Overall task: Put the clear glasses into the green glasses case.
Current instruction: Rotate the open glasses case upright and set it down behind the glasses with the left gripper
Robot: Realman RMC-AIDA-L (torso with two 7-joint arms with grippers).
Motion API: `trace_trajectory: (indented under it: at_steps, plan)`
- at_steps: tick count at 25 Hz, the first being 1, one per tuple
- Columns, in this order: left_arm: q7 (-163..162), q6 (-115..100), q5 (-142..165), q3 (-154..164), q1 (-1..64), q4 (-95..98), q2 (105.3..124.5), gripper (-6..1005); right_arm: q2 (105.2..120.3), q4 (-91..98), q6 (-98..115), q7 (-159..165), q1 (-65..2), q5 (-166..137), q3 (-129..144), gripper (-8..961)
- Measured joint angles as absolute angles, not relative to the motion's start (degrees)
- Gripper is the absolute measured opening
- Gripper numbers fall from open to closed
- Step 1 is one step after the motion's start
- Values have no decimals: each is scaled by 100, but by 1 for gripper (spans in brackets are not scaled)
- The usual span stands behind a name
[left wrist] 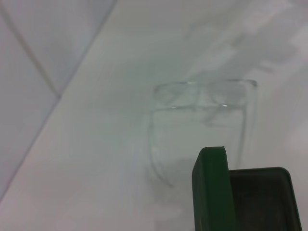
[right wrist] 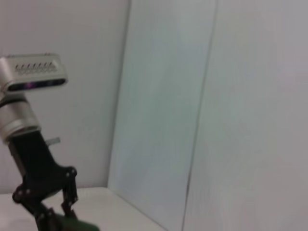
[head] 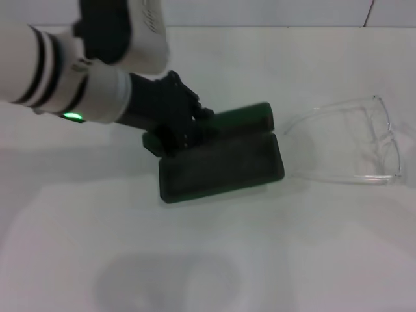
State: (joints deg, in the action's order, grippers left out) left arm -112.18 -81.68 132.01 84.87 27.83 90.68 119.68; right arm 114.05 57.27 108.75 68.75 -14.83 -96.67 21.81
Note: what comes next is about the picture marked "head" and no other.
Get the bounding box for green glasses case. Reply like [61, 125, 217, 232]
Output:
[142, 102, 286, 205]

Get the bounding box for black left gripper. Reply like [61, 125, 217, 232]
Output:
[117, 70, 216, 157]

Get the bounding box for clear plastic glasses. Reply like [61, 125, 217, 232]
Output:
[283, 94, 404, 187]

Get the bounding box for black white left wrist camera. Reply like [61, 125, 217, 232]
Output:
[73, 0, 172, 74]

